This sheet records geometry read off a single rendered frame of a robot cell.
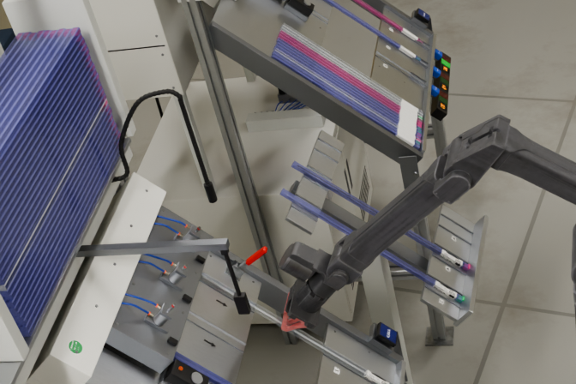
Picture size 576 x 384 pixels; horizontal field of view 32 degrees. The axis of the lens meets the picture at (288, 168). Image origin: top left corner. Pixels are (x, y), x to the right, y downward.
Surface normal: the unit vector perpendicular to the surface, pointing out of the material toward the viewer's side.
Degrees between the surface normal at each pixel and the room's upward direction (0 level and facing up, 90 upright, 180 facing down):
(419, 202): 93
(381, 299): 90
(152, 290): 47
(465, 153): 33
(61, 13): 90
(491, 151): 95
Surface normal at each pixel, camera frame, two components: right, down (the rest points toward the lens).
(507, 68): -0.21, -0.79
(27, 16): -0.16, 0.62
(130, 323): 0.56, -0.59
